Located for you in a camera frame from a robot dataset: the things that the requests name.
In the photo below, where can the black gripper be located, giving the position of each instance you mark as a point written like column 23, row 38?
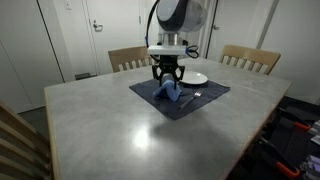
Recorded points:
column 168, row 61

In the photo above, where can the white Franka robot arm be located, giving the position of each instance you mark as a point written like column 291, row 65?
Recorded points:
column 180, row 15

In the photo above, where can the white round plate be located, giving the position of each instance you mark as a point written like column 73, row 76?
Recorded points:
column 195, row 78

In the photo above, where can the dark blue woven placemat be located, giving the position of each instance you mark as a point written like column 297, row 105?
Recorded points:
column 146, row 91

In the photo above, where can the light wooden dining chair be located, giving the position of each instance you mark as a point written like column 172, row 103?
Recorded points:
column 250, row 55
column 133, row 55

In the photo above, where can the round metal door knob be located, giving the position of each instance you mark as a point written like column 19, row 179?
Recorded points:
column 215, row 27

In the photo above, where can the dark baseboard vent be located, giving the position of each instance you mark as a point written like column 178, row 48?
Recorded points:
column 85, row 76

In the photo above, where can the black perforated breadboard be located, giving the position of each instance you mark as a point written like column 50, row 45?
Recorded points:
column 295, row 146

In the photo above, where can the white closet door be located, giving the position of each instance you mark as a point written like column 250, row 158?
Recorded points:
column 23, row 50

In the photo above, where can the near wooden chair back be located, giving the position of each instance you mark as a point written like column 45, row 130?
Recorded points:
column 10, row 115

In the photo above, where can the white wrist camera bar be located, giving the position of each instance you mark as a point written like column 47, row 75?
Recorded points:
column 166, row 50

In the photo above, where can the small white wall plate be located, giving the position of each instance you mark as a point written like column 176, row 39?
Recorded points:
column 68, row 4

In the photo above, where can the silver metal bracket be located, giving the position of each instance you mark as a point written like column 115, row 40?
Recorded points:
column 311, row 166

